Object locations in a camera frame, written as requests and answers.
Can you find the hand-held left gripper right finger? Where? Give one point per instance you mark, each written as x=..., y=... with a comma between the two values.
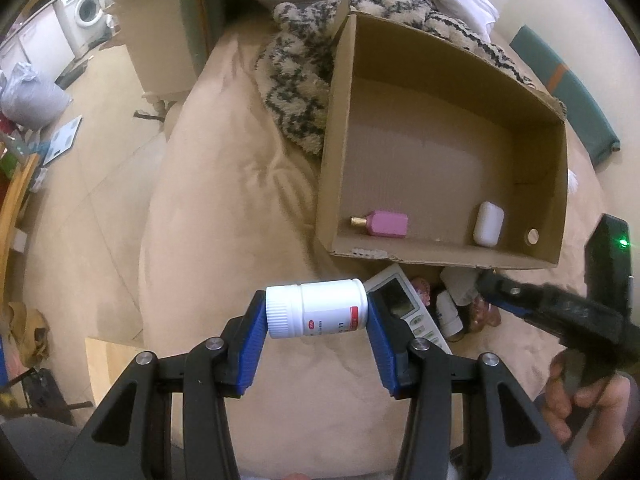
x=382, y=345

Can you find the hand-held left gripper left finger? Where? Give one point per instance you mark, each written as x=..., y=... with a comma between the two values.
x=252, y=340

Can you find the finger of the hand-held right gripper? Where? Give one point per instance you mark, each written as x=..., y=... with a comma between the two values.
x=520, y=296

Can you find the white remote control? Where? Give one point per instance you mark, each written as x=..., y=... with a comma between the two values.
x=405, y=292

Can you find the white pill bottle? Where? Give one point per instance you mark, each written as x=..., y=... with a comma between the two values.
x=325, y=310

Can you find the cardboard box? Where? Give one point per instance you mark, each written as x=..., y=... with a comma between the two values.
x=425, y=160

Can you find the person's right hand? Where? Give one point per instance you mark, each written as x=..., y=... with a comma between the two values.
x=560, y=400

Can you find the pink patterned item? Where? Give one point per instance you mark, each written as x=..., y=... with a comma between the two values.
x=484, y=312

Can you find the small white bottle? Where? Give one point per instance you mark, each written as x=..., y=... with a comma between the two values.
x=447, y=312

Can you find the white earbuds case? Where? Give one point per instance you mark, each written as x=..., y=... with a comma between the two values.
x=488, y=225

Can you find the pink perfume bottle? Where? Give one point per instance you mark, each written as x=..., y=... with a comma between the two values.
x=387, y=224

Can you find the beige bed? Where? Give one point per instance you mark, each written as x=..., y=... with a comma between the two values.
x=225, y=210

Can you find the wooden board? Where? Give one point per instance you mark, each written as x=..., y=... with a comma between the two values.
x=112, y=365

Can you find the teal padded bed panel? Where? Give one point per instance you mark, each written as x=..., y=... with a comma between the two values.
x=575, y=100
x=205, y=10

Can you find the person's grey trouser leg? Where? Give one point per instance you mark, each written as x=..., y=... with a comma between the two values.
x=30, y=450

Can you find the black and cream patterned blanket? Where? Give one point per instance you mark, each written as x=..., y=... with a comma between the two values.
x=295, y=85

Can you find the bathroom scale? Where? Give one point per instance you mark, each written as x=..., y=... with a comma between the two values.
x=62, y=140

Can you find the cream bedside cabinet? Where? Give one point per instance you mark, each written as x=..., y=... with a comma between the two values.
x=160, y=45

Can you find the grey plastic bag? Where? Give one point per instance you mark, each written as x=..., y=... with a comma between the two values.
x=30, y=97

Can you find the white kitchen cabinets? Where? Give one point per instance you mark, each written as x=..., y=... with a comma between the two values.
x=40, y=40

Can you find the white washing machine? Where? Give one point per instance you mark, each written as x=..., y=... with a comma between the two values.
x=82, y=10

